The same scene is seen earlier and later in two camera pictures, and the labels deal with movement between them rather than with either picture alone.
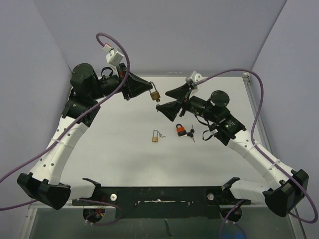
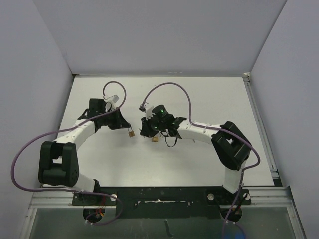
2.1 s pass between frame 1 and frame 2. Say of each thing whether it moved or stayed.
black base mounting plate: stayed
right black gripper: moved
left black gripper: moved
